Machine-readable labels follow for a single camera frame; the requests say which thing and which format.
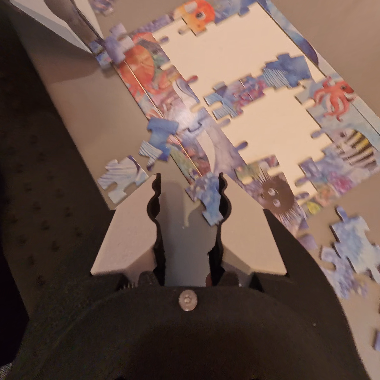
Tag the orange fish puzzle piece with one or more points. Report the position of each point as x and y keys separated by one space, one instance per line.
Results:
x=197 y=14

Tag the small blue puzzle piece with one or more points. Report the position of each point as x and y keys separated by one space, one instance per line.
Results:
x=160 y=136

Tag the ocean jigsaw puzzle board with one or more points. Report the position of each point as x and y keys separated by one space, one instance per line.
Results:
x=267 y=124

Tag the person's right hand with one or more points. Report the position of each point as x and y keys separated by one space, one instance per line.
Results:
x=208 y=280

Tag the blue patterned puzzle piece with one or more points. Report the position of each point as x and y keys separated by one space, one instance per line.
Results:
x=104 y=6

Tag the joined striped coral puzzle pieces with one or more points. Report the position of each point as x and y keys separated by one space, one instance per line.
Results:
x=234 y=98

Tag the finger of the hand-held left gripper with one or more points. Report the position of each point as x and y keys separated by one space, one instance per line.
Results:
x=44 y=20
x=87 y=14

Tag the light blue puzzle piece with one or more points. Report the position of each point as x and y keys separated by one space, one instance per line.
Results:
x=356 y=243

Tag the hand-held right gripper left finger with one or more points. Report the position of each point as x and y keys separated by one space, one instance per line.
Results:
x=127 y=237

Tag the white blue striped puzzle piece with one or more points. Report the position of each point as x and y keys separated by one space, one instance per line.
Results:
x=121 y=178

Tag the pale blue purple puzzle piece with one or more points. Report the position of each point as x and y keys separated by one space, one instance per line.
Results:
x=341 y=276

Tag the black sea urchin puzzle pieces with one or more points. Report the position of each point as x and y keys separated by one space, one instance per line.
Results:
x=276 y=196

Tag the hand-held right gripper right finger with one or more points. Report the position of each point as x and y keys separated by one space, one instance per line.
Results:
x=252 y=240

